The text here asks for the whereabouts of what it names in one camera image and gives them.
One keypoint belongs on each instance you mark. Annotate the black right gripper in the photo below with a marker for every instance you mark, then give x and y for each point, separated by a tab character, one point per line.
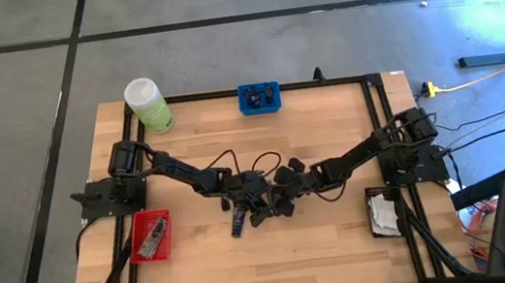
293	182

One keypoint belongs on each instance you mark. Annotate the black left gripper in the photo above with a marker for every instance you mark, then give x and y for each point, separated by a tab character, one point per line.
246	186

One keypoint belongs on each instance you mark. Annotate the dark blue squeeze tube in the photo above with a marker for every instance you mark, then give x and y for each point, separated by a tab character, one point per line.
239	222

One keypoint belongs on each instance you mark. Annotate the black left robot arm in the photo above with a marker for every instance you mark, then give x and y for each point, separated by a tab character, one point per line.
178	171

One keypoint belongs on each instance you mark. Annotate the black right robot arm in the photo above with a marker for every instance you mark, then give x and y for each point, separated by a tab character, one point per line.
361	151

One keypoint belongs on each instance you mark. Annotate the blue plastic basket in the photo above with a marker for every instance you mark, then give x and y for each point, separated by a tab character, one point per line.
260	110

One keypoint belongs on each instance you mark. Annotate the small black bottle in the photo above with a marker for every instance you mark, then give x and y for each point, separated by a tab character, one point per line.
268	93

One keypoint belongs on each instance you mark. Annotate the black plastic basket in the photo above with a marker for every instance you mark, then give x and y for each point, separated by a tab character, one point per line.
376	190

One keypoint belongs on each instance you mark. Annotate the red plastic basket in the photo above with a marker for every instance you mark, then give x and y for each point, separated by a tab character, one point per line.
134	225

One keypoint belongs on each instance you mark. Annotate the black clamp knob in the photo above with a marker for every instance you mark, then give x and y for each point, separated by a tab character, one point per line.
318	75

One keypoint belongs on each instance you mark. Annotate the green disinfecting wipes canister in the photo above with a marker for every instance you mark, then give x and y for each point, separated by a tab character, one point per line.
150	108

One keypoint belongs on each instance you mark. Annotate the black support bar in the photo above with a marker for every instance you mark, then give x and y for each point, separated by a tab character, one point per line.
488	186

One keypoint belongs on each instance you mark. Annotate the small metal floor fitting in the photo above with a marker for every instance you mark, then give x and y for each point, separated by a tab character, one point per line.
423	4

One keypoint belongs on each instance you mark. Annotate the black desk leg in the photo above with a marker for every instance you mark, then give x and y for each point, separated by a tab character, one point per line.
481	60

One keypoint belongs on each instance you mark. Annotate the black aluminium table frame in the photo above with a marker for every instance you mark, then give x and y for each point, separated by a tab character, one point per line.
323	82

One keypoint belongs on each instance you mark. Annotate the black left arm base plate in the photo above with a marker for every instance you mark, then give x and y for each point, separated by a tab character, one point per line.
94	203

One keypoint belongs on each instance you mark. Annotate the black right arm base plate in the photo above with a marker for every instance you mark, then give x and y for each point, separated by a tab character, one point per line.
435	172

